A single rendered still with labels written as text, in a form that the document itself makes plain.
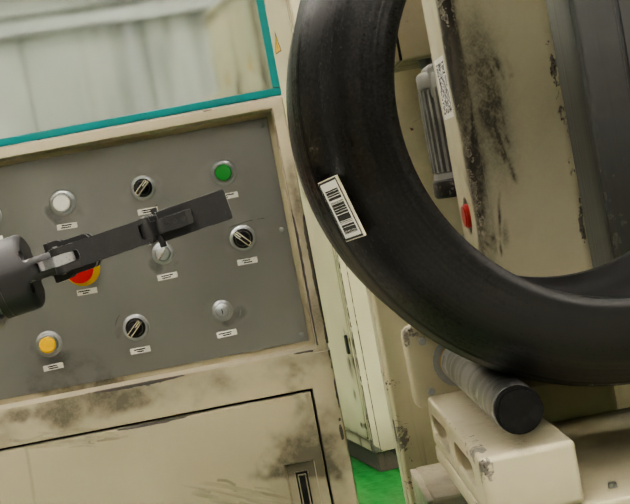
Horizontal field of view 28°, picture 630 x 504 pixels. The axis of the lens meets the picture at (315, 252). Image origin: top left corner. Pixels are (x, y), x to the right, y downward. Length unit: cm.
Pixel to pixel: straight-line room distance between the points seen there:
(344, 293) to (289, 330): 291
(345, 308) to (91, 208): 301
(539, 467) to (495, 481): 4
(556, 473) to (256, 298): 80
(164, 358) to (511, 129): 66
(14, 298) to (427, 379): 52
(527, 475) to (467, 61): 55
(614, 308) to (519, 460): 16
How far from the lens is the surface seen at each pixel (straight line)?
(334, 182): 112
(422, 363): 148
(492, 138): 150
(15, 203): 189
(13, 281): 121
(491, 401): 116
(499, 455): 115
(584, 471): 129
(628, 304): 116
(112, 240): 119
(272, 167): 186
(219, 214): 121
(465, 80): 150
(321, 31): 114
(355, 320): 479
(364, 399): 483
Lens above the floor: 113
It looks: 3 degrees down
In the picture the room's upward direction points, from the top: 11 degrees counter-clockwise
